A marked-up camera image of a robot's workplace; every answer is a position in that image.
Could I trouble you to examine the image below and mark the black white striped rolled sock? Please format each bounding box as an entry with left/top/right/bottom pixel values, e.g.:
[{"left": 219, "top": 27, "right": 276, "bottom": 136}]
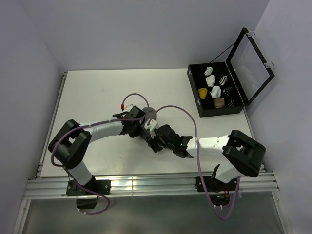
[{"left": 219, "top": 75, "right": 227, "bottom": 86}]

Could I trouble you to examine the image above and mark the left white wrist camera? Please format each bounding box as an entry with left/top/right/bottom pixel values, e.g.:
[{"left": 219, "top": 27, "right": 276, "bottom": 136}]
[{"left": 121, "top": 104, "right": 134, "bottom": 111}]

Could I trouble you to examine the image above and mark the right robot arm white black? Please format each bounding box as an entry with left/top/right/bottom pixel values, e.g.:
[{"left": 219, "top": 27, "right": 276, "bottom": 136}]
[{"left": 144, "top": 121, "right": 266, "bottom": 190}]

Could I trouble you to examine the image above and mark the grey sock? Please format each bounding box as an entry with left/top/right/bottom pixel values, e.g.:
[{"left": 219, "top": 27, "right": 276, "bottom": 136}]
[{"left": 142, "top": 107, "right": 157, "bottom": 123}]

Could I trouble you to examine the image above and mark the white rolled sock lower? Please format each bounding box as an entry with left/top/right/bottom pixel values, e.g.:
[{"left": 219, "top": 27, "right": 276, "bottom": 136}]
[{"left": 210, "top": 86, "right": 221, "bottom": 98}]

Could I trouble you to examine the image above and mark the black electronics box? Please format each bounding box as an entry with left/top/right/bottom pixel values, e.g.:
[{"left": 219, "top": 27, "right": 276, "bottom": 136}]
[{"left": 76, "top": 198, "right": 98, "bottom": 210}]

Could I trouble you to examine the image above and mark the glass box lid black frame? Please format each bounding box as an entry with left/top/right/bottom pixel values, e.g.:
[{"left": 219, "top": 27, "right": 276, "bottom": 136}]
[{"left": 225, "top": 27, "right": 275, "bottom": 106}]

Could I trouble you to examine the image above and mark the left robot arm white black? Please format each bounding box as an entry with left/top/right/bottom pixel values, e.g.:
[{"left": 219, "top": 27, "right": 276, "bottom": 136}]
[{"left": 48, "top": 106, "right": 150, "bottom": 195}]

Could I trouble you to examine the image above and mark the aluminium frame rail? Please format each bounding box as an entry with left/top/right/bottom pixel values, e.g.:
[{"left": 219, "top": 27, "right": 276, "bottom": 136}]
[{"left": 13, "top": 172, "right": 283, "bottom": 234}]

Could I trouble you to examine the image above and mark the black storage box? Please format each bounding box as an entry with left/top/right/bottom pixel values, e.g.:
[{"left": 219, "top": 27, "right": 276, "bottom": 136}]
[{"left": 187, "top": 62, "right": 244, "bottom": 117}]

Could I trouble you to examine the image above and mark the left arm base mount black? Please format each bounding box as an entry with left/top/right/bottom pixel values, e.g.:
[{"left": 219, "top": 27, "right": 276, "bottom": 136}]
[{"left": 66, "top": 180, "right": 111, "bottom": 196}]

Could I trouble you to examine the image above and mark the white rolled sock upper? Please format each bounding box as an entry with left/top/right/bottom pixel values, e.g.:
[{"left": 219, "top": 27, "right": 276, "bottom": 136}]
[{"left": 205, "top": 75, "right": 215, "bottom": 87}]

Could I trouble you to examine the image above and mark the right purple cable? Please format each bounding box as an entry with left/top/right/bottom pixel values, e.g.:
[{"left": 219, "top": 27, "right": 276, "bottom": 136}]
[{"left": 147, "top": 105, "right": 242, "bottom": 221}]

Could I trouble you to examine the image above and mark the dark colourful striped rolled sock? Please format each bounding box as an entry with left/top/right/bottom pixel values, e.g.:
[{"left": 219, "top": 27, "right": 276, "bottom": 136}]
[{"left": 226, "top": 97, "right": 235, "bottom": 107}]

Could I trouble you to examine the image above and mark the brown rolled sock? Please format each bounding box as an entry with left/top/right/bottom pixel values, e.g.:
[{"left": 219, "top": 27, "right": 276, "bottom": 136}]
[{"left": 214, "top": 97, "right": 225, "bottom": 109}]

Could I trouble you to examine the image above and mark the yellow sock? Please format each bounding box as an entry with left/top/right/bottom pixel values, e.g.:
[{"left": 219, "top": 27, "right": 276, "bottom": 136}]
[{"left": 198, "top": 88, "right": 208, "bottom": 99}]

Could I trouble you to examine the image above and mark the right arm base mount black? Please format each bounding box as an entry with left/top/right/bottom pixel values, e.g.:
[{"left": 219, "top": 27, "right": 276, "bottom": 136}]
[{"left": 194, "top": 176, "right": 237, "bottom": 193}]

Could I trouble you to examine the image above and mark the purple cable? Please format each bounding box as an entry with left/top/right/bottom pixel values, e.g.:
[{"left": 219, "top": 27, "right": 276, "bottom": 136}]
[
  {"left": 50, "top": 93, "right": 149, "bottom": 215},
  {"left": 147, "top": 105, "right": 242, "bottom": 221}
]

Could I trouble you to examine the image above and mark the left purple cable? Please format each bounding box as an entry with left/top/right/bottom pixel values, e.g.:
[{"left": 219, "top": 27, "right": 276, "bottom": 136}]
[{"left": 50, "top": 93, "right": 149, "bottom": 215}]

